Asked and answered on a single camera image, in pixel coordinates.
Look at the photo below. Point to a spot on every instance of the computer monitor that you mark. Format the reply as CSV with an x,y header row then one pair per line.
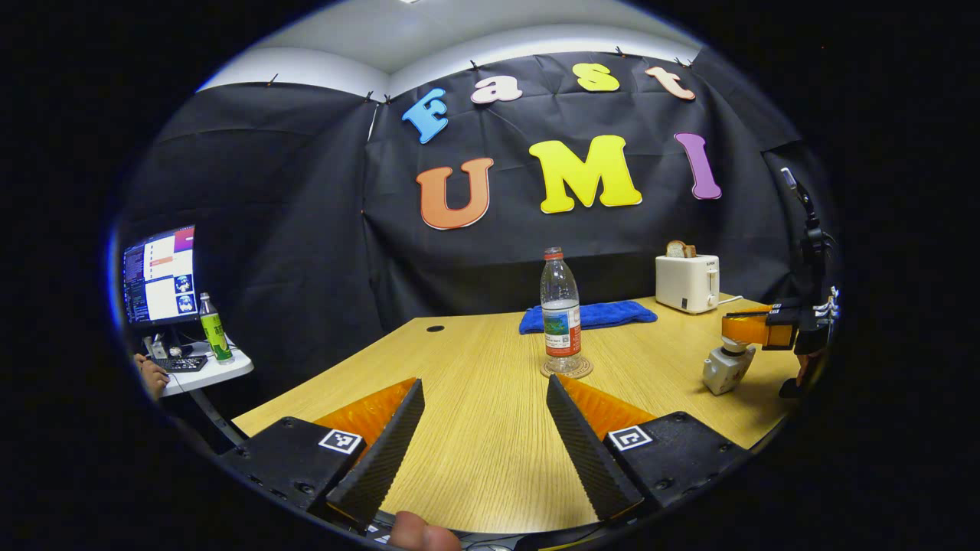
x,y
161,275

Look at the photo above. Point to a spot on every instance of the white teacup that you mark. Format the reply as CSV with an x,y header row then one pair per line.
x,y
723,375

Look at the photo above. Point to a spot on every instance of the clear plastic water bottle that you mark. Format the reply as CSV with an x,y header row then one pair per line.
x,y
561,306

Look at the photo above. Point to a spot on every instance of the black keyboard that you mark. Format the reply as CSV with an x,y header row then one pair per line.
x,y
180,363

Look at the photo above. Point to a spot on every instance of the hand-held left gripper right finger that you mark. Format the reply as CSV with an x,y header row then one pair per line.
x,y
586,451

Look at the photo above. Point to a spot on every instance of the green bottle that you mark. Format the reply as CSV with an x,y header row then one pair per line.
x,y
216,333

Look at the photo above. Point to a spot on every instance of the blue towel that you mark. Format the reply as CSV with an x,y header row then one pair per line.
x,y
612,314

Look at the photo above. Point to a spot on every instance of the round cork coaster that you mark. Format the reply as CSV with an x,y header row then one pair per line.
x,y
547,371

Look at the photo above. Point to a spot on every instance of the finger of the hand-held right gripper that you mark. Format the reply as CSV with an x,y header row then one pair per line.
x,y
754,329

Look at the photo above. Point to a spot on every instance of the white side table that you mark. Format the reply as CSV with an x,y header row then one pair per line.
x,y
226,371

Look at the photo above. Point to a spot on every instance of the white toaster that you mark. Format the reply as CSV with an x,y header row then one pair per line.
x,y
685,285

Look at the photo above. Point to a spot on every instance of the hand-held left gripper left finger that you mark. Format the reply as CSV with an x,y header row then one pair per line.
x,y
383,451

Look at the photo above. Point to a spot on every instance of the bread slice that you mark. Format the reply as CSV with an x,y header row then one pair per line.
x,y
680,249

